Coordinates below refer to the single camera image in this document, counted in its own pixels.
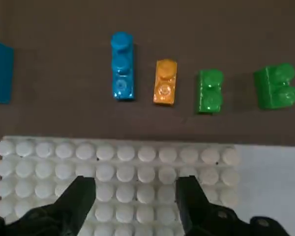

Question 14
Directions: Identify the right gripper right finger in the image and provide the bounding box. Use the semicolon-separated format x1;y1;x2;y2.
176;176;290;236

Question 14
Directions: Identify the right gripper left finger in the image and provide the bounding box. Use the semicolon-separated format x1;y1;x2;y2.
0;176;96;236

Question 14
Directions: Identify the white studded baseplate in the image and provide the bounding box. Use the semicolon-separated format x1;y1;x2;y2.
0;136;241;236

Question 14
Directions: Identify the blue three-stud block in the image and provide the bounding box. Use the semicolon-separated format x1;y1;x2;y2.
0;40;15;104
110;31;136;101

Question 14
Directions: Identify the orange two-stud block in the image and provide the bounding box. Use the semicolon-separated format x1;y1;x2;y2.
153;59;178;107

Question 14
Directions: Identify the green two-stud block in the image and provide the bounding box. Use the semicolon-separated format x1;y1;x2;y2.
195;68;224;114
254;62;295;110

